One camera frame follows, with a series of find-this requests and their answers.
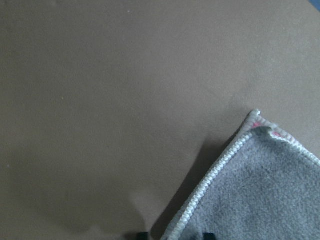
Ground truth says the pink towel with grey back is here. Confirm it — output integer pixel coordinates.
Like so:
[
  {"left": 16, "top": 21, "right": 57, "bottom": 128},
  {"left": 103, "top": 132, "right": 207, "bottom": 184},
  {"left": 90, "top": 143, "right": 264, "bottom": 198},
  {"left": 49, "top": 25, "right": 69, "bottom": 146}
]
[{"left": 162, "top": 109, "right": 320, "bottom": 240}]

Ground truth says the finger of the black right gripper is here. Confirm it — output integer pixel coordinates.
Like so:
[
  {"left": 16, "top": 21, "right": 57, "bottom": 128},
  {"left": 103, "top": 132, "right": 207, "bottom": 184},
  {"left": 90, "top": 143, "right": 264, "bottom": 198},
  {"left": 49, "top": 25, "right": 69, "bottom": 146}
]
[{"left": 203, "top": 232, "right": 216, "bottom": 240}]

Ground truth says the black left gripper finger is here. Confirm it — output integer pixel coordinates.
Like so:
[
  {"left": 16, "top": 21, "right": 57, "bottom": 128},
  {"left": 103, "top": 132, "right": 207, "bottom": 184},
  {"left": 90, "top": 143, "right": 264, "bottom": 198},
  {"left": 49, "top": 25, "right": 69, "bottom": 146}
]
[{"left": 135, "top": 232, "right": 149, "bottom": 240}]

